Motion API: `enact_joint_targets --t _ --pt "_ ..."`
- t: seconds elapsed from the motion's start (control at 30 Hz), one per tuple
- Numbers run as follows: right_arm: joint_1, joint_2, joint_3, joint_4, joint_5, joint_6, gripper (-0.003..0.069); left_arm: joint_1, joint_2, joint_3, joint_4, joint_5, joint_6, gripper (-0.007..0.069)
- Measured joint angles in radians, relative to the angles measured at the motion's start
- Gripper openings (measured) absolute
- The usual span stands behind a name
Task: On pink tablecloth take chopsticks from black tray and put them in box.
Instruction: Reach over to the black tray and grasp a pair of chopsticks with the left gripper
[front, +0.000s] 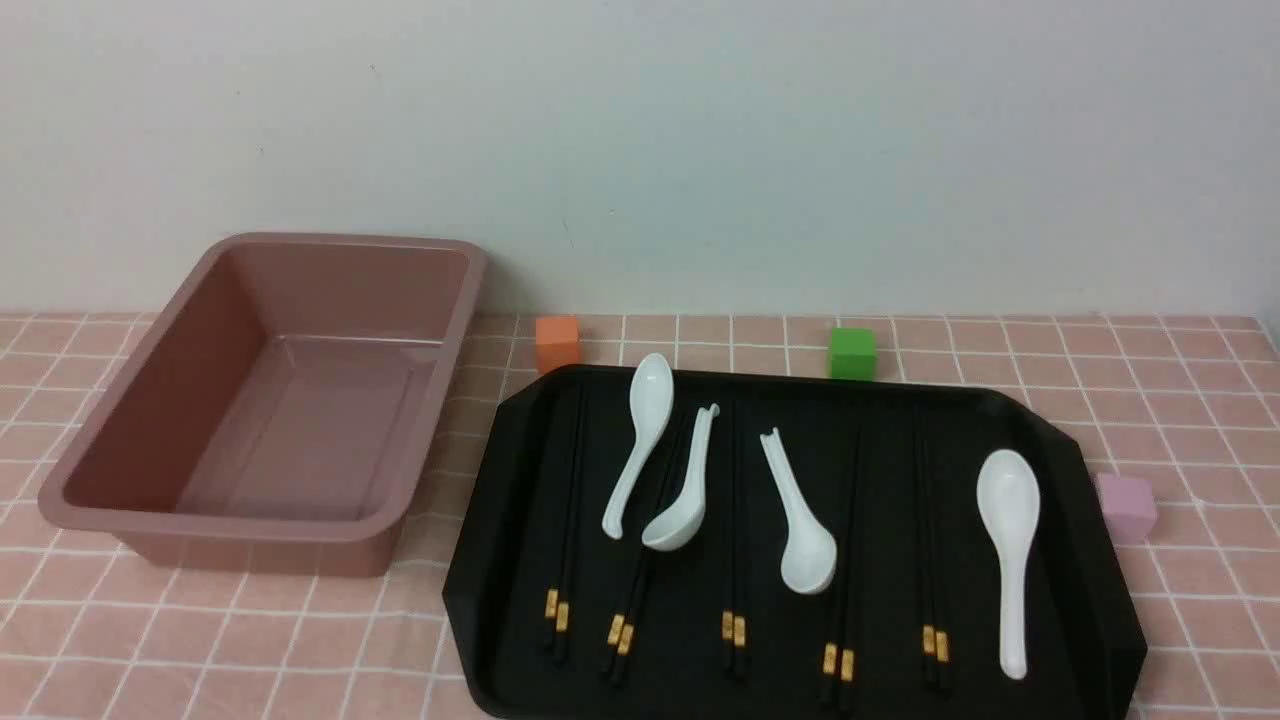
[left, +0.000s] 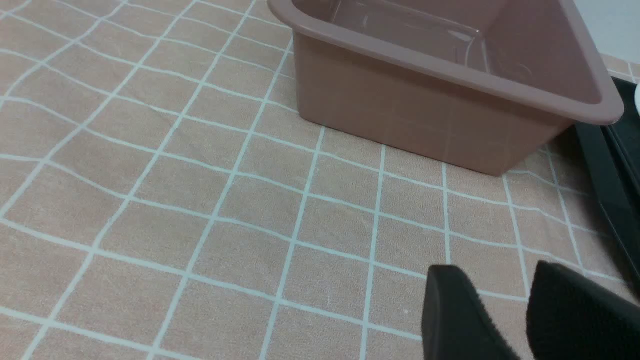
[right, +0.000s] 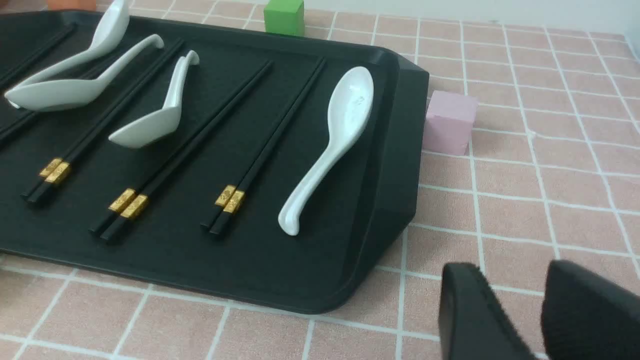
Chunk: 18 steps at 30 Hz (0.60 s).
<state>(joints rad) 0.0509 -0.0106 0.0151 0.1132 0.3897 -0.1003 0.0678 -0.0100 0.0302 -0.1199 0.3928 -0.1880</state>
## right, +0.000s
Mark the white ceramic spoon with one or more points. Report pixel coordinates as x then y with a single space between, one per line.
163 122
107 36
61 94
348 113

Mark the pink cube block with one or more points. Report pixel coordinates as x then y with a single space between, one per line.
449 122

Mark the black plastic tray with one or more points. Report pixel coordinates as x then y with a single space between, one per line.
176 174

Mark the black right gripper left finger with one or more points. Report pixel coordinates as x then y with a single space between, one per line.
471 321

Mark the orange cube block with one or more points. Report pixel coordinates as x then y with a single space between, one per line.
88 5

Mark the green cube block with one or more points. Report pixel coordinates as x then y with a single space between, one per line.
285 17

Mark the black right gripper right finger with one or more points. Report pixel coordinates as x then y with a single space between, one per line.
587 317

